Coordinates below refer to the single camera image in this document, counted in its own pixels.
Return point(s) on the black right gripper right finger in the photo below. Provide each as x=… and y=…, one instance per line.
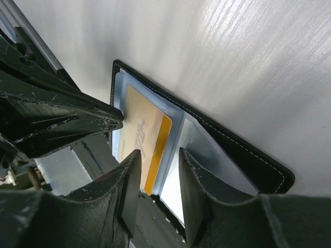
x=218, y=215

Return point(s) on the black leather card holder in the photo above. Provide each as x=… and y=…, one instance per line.
x=223, y=153

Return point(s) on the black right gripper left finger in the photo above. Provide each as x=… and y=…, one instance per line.
x=99, y=214

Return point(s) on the front aluminium frame rail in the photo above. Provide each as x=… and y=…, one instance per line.
x=16, y=28

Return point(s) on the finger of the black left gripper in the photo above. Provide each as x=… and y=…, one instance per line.
x=41, y=114

